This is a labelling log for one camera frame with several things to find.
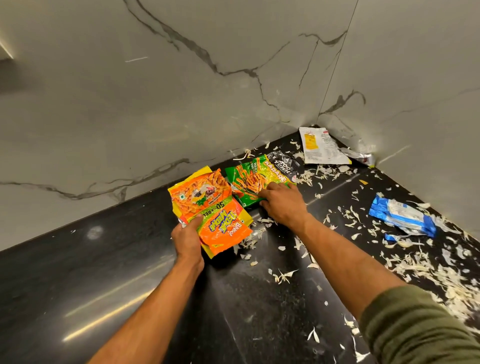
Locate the green snack packet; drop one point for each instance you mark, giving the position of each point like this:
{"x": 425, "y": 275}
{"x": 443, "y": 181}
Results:
{"x": 249, "y": 180}

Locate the person's right forearm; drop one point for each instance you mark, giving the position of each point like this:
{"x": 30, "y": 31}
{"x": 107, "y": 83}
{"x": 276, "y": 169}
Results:
{"x": 345, "y": 262}

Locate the person's left forearm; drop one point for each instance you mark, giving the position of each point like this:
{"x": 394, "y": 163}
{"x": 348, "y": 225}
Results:
{"x": 150, "y": 311}

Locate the person's right thumb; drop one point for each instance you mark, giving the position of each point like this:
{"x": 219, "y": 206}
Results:
{"x": 267, "y": 205}

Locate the person's left hand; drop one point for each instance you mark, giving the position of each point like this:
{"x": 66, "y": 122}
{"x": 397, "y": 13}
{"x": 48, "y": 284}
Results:
{"x": 187, "y": 242}

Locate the person's left thumb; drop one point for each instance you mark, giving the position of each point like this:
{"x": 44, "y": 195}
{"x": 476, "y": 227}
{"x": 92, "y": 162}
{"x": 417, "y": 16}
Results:
{"x": 195, "y": 222}

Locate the black snack packet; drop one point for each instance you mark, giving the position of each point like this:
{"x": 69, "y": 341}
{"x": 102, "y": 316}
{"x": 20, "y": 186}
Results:
{"x": 284, "y": 162}

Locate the orange snack packet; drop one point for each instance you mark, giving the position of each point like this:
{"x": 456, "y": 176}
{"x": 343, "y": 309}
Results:
{"x": 213, "y": 213}

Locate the white printed packet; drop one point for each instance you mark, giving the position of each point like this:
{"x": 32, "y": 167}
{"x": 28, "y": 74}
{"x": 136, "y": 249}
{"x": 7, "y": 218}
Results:
{"x": 322, "y": 146}

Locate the crumpled silver wrapper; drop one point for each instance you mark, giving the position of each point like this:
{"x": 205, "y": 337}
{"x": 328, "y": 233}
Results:
{"x": 360, "y": 155}

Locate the yellow snack packet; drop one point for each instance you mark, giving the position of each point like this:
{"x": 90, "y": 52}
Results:
{"x": 208, "y": 251}

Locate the blue and white wrapper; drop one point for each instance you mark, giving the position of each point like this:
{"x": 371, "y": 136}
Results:
{"x": 403, "y": 216}

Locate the olive green sleeve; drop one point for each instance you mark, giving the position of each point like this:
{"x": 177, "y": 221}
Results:
{"x": 416, "y": 330}

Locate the person's right hand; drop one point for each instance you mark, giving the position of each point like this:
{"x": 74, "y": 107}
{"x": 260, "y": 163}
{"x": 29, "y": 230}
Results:
{"x": 285, "y": 206}

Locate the scattered white vegetable shreds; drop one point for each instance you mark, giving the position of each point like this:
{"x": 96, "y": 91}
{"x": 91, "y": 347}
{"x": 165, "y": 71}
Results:
{"x": 431, "y": 270}

